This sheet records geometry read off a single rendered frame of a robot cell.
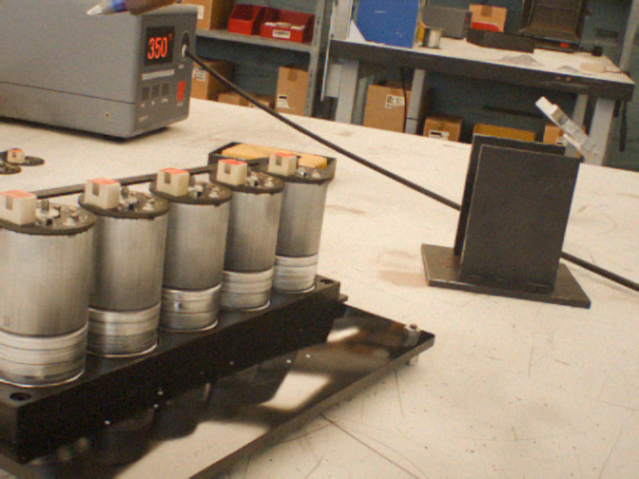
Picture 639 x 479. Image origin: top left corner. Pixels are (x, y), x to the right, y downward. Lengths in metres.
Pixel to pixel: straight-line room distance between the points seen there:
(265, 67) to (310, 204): 4.71
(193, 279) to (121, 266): 0.03
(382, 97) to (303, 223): 4.08
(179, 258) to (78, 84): 0.39
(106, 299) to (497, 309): 0.20
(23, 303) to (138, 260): 0.03
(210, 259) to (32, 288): 0.06
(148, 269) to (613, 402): 0.17
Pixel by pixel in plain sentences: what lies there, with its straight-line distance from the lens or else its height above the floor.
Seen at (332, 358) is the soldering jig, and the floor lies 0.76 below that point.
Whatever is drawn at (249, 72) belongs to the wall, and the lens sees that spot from 5.05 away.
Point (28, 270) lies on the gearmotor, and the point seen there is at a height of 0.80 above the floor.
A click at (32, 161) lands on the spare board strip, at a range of 0.58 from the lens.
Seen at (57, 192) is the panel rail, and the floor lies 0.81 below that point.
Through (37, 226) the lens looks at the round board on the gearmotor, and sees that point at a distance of 0.23.
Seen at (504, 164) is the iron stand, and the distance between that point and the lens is 0.42.
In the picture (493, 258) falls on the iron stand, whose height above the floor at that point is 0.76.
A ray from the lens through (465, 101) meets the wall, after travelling 4.82.
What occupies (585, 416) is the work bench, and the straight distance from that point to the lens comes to 0.32.
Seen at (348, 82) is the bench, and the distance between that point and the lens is 2.24.
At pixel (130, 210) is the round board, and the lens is 0.25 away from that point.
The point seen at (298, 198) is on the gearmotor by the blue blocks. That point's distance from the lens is 0.31.
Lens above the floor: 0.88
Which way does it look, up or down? 16 degrees down
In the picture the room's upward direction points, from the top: 8 degrees clockwise
